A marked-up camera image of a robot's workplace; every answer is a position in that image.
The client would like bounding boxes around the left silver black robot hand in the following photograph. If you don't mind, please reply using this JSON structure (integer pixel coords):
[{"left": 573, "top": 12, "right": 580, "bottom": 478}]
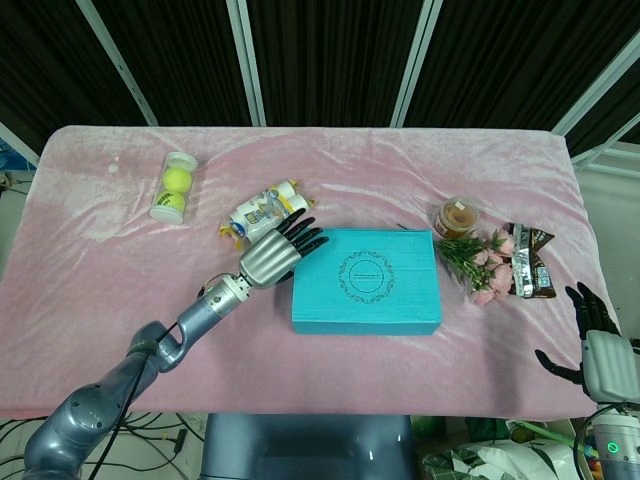
[{"left": 238, "top": 208, "right": 330, "bottom": 291}]

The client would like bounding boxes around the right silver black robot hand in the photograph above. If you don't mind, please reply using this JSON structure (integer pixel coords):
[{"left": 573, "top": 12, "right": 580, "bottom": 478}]
[{"left": 534, "top": 281, "right": 635, "bottom": 402}]

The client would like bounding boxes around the blue cardboard shoe box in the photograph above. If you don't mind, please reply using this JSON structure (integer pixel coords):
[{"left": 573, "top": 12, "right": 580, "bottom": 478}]
[{"left": 290, "top": 227, "right": 444, "bottom": 337}]

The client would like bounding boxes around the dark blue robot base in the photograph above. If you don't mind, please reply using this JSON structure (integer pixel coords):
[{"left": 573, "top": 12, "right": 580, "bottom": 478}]
[{"left": 199, "top": 412, "right": 419, "bottom": 480}]

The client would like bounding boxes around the yellow tennis ball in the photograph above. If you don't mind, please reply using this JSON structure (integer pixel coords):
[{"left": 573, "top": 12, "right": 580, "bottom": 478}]
[
  {"left": 153, "top": 191, "right": 186, "bottom": 211},
  {"left": 163, "top": 168, "right": 194, "bottom": 195}
]

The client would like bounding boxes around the clear tennis ball tube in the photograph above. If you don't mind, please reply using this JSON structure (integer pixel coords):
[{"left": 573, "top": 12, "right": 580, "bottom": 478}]
[{"left": 149, "top": 151, "right": 200, "bottom": 225}]

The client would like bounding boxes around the brown silver snack bag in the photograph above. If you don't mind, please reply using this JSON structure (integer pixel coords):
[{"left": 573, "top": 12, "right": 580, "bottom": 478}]
[{"left": 502, "top": 222, "right": 557, "bottom": 300}]

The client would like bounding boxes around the white bag with green leaves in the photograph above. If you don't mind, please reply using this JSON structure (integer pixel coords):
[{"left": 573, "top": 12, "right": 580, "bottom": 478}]
[{"left": 422, "top": 439, "right": 591, "bottom": 480}]

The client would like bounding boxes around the pink flower bouquet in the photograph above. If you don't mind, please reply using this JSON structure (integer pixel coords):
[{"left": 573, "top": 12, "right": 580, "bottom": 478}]
[{"left": 437, "top": 227, "right": 516, "bottom": 307}]

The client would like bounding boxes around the pink velvet tablecloth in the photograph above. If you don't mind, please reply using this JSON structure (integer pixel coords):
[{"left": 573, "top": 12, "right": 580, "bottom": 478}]
[{"left": 0, "top": 124, "right": 624, "bottom": 419}]

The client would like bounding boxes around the clear cup with brown food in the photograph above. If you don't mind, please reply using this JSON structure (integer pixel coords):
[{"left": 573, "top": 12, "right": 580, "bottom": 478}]
[{"left": 433, "top": 196, "right": 480, "bottom": 240}]

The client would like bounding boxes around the black pleated curtain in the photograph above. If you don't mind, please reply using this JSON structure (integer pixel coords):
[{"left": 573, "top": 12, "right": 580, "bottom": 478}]
[{"left": 0, "top": 0, "right": 640, "bottom": 157}]

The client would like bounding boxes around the white frame post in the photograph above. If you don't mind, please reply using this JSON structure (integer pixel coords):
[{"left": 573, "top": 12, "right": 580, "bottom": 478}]
[
  {"left": 224, "top": 0, "right": 267, "bottom": 127},
  {"left": 551, "top": 34, "right": 640, "bottom": 136},
  {"left": 388, "top": 0, "right": 445, "bottom": 127},
  {"left": 74, "top": 0, "right": 160, "bottom": 127}
]

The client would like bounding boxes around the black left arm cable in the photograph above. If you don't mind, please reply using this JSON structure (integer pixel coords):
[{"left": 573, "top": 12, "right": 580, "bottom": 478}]
[{"left": 97, "top": 272, "right": 236, "bottom": 480}]

